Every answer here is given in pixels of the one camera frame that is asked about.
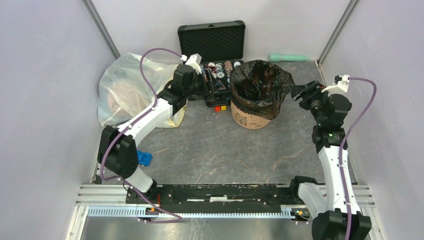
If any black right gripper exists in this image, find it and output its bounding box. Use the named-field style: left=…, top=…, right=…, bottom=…
left=289, top=79, right=334, bottom=126

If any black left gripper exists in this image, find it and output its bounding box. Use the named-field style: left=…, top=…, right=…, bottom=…
left=184, top=68, right=223, bottom=99

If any black trash bag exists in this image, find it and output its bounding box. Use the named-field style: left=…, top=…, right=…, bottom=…
left=229, top=60, right=295, bottom=120

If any orange capybara trash bin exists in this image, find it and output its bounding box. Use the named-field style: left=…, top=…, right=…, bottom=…
left=230, top=100, right=271, bottom=130

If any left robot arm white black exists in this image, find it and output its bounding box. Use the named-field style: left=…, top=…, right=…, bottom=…
left=97, top=62, right=207, bottom=204

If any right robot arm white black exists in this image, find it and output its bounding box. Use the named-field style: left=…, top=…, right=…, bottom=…
left=288, top=81, right=372, bottom=240

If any brown poker chip stack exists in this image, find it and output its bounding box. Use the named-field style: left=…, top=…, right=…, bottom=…
left=224, top=60, right=233, bottom=77

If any black poker chip case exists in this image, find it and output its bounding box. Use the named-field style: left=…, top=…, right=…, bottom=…
left=177, top=20, right=246, bottom=109

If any translucent yellowish plastic bag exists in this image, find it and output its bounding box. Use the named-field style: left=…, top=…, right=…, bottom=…
left=97, top=53, right=187, bottom=128

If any blue small object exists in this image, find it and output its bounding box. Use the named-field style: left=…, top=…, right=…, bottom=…
left=137, top=150, right=153, bottom=167

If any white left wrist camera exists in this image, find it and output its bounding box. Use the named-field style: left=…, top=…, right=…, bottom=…
left=180, top=53, right=202, bottom=75

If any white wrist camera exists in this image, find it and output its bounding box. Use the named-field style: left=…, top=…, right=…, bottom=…
left=180, top=53, right=202, bottom=75
left=321, top=74, right=351, bottom=96

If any mint green handle tool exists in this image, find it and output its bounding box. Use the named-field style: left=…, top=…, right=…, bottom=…
left=268, top=53, right=310, bottom=62

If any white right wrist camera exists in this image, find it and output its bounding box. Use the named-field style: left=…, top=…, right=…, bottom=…
left=321, top=74, right=351, bottom=96

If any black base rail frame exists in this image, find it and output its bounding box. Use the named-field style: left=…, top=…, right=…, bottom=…
left=66, top=183, right=375, bottom=221

